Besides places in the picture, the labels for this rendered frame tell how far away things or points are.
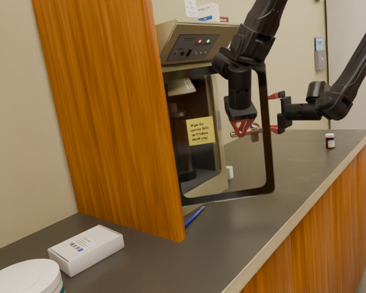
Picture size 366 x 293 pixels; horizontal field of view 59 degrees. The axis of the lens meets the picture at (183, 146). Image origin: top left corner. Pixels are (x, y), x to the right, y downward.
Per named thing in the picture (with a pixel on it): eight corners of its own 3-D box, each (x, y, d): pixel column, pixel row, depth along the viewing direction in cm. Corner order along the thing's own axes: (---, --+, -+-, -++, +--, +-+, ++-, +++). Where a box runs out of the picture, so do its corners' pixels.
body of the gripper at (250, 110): (232, 122, 80) (231, 96, 75) (223, 102, 88) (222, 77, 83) (257, 118, 80) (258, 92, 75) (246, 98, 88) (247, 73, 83)
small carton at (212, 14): (198, 27, 98) (196, 6, 97) (206, 28, 102) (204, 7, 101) (213, 23, 95) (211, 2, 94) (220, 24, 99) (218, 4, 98)
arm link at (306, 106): (319, 115, 99) (323, 123, 103) (322, 95, 101) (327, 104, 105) (297, 115, 103) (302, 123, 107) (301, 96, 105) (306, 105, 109)
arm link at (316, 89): (329, 104, 93) (345, 117, 98) (335, 71, 97) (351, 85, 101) (294, 111, 103) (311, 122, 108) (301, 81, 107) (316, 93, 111)
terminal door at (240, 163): (176, 207, 97) (155, 72, 89) (275, 192, 98) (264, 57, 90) (176, 208, 97) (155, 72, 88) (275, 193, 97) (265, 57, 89)
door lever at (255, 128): (228, 136, 93) (226, 128, 92) (259, 131, 93) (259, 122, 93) (232, 140, 88) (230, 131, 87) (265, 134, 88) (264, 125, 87)
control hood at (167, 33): (149, 66, 88) (143, 28, 86) (214, 60, 112) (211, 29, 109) (180, 60, 80) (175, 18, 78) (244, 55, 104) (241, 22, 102)
